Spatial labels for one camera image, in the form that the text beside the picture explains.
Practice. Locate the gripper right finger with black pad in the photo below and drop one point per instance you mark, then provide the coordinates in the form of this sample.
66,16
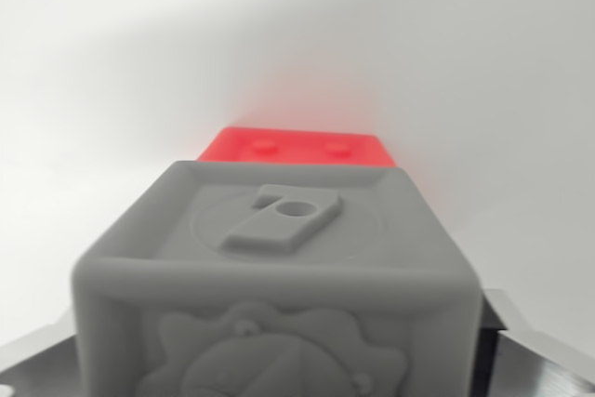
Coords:
534,360

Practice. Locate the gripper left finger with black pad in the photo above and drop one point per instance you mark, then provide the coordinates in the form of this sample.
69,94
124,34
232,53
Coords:
42,364

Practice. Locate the grey embossed rubber cube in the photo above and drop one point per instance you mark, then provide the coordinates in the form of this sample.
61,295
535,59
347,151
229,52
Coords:
279,276

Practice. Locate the red embossed rubber cube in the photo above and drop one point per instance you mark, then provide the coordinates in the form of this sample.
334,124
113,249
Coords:
297,148

